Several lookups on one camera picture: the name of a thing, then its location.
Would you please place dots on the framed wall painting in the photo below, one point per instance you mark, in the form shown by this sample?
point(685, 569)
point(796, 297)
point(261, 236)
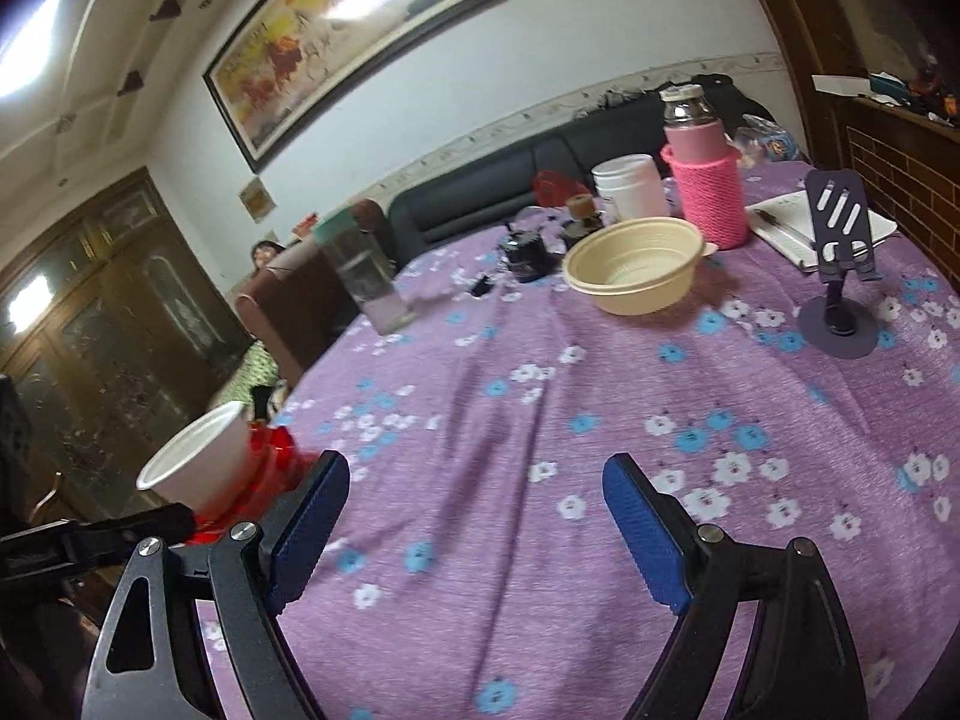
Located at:
point(322, 37)

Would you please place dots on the brown armchair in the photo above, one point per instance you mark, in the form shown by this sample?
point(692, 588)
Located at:
point(300, 307)

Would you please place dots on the black leather sofa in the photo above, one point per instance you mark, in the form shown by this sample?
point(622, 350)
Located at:
point(465, 195)

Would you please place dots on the green patterned blanket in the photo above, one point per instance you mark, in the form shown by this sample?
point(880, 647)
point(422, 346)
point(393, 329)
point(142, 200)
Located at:
point(251, 375)

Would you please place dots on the large red plate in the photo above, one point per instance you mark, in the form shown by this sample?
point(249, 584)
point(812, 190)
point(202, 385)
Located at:
point(274, 454)

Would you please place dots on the small black clip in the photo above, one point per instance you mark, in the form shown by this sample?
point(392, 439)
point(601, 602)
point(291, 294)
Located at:
point(481, 286)

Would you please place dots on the red bag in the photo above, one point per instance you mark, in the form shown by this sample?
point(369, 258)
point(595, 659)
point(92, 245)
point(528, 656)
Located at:
point(555, 186)

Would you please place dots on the yellow wall poster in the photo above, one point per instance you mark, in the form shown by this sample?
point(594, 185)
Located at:
point(255, 199)

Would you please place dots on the white notebook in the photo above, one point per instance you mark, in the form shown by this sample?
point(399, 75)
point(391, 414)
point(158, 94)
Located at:
point(787, 229)

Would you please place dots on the purple floral tablecloth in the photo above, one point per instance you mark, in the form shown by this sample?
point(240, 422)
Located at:
point(525, 390)

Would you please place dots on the large white bowl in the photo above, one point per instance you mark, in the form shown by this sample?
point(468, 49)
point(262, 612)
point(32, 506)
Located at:
point(199, 457)

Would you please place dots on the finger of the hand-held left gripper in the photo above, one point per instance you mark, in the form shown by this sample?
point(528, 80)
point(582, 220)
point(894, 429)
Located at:
point(75, 540)

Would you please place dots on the wooden door frame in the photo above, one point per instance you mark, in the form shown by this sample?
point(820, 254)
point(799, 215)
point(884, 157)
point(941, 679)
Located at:
point(787, 30)

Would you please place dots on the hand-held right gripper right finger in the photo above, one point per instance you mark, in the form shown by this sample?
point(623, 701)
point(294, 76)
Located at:
point(645, 532)

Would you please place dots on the wooden sideboard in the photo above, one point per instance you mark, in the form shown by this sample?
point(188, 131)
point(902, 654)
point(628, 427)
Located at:
point(907, 165)

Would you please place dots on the white plastic container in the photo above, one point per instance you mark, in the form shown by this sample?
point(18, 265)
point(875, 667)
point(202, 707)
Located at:
point(630, 187)

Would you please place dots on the pink knitted sleeve bottle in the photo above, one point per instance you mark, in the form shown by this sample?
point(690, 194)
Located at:
point(709, 195)

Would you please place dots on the dark phone stand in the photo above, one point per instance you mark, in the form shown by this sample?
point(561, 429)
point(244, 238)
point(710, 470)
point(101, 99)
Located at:
point(840, 202)

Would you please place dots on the jar with brown lid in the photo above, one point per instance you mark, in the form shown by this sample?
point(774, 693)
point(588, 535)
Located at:
point(581, 229)

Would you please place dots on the dark wooden cabinet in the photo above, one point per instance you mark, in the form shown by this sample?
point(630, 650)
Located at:
point(112, 300)

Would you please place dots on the beige plastic bowl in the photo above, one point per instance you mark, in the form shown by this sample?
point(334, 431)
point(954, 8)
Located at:
point(637, 292)

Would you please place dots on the clear plastic bottle green cap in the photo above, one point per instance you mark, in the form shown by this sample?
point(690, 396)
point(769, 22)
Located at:
point(367, 270)

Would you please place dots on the ceiling light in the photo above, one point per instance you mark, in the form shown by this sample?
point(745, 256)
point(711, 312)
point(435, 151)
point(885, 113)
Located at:
point(22, 52)

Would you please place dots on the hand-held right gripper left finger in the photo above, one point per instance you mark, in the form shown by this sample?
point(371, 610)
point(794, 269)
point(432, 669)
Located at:
point(304, 532)

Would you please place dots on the blue printed plastic bag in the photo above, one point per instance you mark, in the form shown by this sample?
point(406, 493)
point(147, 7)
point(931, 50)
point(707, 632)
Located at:
point(772, 139)

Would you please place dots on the dark clothing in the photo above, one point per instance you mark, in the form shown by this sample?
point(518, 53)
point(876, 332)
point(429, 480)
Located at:
point(622, 99)

